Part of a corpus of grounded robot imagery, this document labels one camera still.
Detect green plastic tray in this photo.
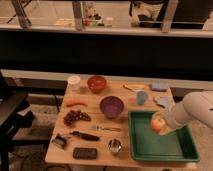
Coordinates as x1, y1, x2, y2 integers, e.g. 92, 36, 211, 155
128, 111, 199, 162

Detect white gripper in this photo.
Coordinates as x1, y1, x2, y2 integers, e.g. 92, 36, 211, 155
156, 111, 182, 135

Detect black chair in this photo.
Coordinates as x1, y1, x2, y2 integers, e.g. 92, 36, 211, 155
0, 72, 35, 171

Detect wooden table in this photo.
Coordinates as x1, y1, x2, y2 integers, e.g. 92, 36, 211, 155
45, 80, 197, 170

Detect teal mug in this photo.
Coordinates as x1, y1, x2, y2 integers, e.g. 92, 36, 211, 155
136, 91, 148, 105

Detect yellow banana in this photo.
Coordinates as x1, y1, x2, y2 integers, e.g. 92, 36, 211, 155
123, 84, 145, 92

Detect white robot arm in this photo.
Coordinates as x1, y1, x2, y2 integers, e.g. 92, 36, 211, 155
159, 91, 213, 135

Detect white plastic cup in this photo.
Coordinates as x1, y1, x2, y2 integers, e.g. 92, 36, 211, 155
67, 75, 81, 91

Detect grey blue cloth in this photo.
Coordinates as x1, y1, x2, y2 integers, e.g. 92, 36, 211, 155
154, 96, 172, 110

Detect red bowl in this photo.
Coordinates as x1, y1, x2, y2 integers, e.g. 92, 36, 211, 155
87, 75, 107, 93

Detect purple bowl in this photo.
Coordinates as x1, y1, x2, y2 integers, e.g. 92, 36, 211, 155
99, 96, 124, 119

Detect black rectangular remote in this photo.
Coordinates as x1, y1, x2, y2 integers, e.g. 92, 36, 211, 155
73, 148, 97, 159

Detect orange carrot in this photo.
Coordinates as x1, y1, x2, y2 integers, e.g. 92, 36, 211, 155
65, 100, 87, 107

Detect black handled peeler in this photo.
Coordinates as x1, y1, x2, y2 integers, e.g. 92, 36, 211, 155
70, 131, 100, 141

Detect small metal cup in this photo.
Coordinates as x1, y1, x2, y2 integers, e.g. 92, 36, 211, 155
108, 139, 122, 155

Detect blue sponge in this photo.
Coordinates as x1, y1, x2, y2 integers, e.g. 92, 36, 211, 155
151, 82, 168, 92

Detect red yellow apple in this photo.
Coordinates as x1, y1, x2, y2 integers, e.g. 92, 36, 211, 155
150, 118, 165, 133

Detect dark red grape bunch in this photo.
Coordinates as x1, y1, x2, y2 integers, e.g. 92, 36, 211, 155
63, 110, 91, 126

